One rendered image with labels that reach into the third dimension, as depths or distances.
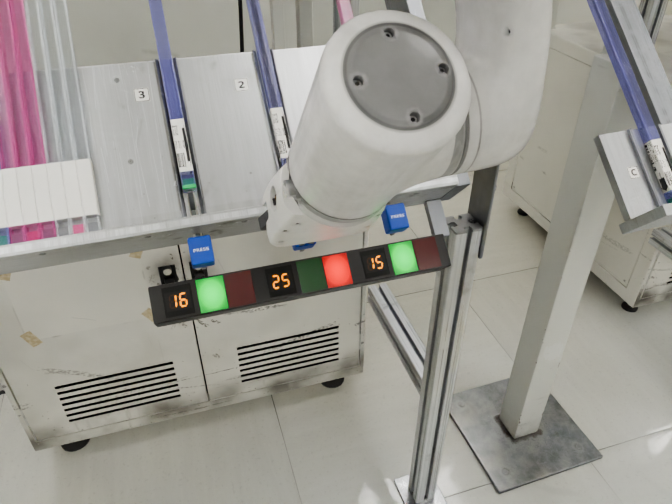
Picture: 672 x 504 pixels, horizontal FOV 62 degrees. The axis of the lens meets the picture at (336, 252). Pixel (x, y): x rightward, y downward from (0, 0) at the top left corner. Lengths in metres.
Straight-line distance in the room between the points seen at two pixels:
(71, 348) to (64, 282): 0.15
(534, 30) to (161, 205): 0.42
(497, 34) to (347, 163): 0.12
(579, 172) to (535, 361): 0.39
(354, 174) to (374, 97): 0.05
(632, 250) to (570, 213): 0.67
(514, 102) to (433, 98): 0.08
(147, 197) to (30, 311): 0.50
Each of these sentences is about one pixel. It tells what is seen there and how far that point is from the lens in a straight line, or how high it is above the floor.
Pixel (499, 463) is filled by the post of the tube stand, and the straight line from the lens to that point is 1.29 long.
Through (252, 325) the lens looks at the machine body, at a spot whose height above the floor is 0.28.
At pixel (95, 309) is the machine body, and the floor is 0.39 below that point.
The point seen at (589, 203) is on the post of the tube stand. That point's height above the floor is 0.60.
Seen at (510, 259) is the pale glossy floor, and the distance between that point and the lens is 1.84.
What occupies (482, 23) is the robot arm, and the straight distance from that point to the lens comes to 0.37.
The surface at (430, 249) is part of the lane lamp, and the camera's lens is 0.67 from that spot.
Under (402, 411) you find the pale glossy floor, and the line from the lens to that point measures 1.34.
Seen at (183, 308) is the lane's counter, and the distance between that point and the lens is 0.61.
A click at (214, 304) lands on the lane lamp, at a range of 0.61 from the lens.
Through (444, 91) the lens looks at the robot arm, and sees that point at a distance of 0.31.
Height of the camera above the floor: 1.04
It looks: 36 degrees down
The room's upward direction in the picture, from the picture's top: straight up
